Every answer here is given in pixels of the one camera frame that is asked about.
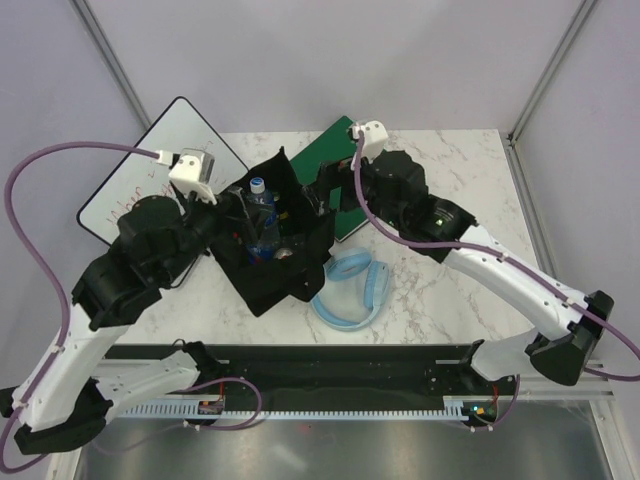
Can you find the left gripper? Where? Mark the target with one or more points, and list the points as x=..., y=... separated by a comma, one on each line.
x=232, y=227

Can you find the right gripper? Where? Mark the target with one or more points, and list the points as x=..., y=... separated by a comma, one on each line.
x=333, y=174

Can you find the green glass bottle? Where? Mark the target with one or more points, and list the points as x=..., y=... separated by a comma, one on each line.
x=283, y=215

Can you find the black canvas bag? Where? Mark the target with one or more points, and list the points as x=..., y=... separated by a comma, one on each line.
x=263, y=284

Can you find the water bottle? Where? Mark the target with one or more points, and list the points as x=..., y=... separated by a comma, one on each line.
x=284, y=252
x=265, y=221

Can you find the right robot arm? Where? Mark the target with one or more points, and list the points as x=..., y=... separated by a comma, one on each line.
x=567, y=323

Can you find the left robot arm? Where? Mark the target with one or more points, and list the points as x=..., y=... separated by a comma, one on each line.
x=62, y=406

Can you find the light blue headphones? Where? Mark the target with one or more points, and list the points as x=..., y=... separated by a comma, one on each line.
x=355, y=291

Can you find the white whiteboard red writing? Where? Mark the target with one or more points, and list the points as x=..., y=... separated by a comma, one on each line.
x=178, y=127

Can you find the green ring binder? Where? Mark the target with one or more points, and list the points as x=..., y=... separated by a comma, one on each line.
x=334, y=144

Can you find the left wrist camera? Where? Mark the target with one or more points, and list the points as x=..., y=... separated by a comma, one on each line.
x=190, y=172

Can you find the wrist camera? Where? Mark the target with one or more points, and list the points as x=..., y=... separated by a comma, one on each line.
x=370, y=138
x=190, y=172

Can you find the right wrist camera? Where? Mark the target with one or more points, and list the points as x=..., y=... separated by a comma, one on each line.
x=370, y=138

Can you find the white cable duct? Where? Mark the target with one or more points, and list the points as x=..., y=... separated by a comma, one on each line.
x=183, y=408

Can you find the left corner frame post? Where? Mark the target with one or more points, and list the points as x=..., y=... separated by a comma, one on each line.
x=90, y=22

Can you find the corner frame post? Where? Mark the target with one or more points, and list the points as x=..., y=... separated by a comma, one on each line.
x=560, y=53
x=90, y=22

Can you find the right corner frame post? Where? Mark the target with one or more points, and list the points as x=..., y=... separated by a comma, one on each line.
x=560, y=53

